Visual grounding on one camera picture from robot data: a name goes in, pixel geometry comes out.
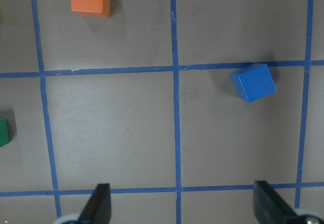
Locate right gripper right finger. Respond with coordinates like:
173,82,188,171
253,181,305,224

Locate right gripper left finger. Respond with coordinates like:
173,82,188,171
76,184,111,224

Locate green block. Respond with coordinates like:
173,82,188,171
0,118,10,147

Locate blue block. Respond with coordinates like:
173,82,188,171
231,63,276,102

